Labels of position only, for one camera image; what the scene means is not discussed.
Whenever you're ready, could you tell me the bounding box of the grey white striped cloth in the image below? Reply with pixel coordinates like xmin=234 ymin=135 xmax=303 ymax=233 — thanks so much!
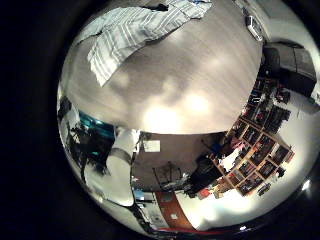
xmin=73 ymin=0 xmax=213 ymax=88

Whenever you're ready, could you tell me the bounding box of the white box device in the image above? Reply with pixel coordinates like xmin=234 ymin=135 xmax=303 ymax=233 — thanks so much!
xmin=245 ymin=14 xmax=265 ymax=43

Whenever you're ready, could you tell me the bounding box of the teal computer screen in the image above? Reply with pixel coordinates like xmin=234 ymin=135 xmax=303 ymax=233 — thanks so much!
xmin=78 ymin=111 xmax=116 ymax=140

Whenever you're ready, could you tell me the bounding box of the white paper sheet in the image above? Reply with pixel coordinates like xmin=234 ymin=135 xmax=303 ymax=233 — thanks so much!
xmin=143 ymin=139 xmax=162 ymax=153

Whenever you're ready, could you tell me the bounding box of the person in black clothes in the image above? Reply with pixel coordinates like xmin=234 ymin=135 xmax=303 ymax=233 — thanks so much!
xmin=188 ymin=153 xmax=229 ymax=198

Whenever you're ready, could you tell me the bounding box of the wooden shelf unit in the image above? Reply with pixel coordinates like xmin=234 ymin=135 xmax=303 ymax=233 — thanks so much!
xmin=213 ymin=77 xmax=296 ymax=198

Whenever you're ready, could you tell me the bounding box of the small white box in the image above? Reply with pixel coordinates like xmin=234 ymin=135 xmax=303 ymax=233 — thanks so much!
xmin=309 ymin=89 xmax=320 ymax=106

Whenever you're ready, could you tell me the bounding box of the brown wooden door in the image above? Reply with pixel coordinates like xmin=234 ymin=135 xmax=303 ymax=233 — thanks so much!
xmin=155 ymin=191 xmax=197 ymax=232

